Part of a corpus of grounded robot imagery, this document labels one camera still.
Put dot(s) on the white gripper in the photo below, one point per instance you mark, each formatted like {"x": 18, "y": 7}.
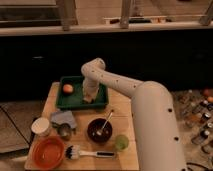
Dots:
{"x": 90, "y": 89}

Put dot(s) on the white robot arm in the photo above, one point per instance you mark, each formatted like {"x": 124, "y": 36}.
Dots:
{"x": 158, "y": 141}

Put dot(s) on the green plastic tray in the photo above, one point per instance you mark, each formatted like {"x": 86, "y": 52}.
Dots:
{"x": 74, "y": 101}

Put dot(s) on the orange egg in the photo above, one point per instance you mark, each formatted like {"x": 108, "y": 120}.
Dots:
{"x": 67, "y": 88}

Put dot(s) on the blue-grey cloth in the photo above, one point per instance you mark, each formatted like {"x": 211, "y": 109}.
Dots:
{"x": 61, "y": 117}

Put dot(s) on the dark brown bowl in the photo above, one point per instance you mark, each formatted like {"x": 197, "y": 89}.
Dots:
{"x": 96, "y": 125}

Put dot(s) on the metal spoon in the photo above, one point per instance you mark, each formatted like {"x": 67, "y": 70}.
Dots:
{"x": 100, "y": 131}

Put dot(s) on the metal measuring cup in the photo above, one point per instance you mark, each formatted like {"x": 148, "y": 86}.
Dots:
{"x": 64, "y": 130}

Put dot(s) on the wooden table board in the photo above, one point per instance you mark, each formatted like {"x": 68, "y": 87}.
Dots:
{"x": 121, "y": 122}

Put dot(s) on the white paper cup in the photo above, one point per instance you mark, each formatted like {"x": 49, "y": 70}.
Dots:
{"x": 41, "y": 126}

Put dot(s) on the green plastic cup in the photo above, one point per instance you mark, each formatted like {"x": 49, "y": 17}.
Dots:
{"x": 121, "y": 142}

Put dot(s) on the white dish brush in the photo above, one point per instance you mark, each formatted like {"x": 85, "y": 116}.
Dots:
{"x": 75, "y": 152}

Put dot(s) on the orange plastic bowl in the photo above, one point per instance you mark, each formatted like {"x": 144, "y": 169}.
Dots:
{"x": 48, "y": 153}

